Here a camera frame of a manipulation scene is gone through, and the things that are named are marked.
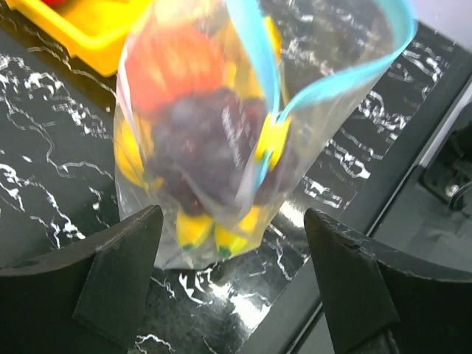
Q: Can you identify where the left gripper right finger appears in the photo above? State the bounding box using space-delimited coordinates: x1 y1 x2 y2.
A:
304 209 471 353

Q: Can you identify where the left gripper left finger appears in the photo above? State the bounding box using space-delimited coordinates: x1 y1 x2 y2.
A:
1 206 163 353

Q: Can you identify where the yellow banana bunch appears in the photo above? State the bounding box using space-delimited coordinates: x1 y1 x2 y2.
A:
114 16 285 259

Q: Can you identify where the purple grape bunch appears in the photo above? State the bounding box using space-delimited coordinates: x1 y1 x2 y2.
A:
147 86 299 217

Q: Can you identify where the clear bag teal zipper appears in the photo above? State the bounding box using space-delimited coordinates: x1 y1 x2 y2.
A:
114 1 417 270

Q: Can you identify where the black marble table mat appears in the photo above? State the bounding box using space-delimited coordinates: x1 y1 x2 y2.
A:
1 4 471 353

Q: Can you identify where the yellow plastic fruit tray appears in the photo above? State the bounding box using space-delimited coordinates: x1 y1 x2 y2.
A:
7 0 151 77

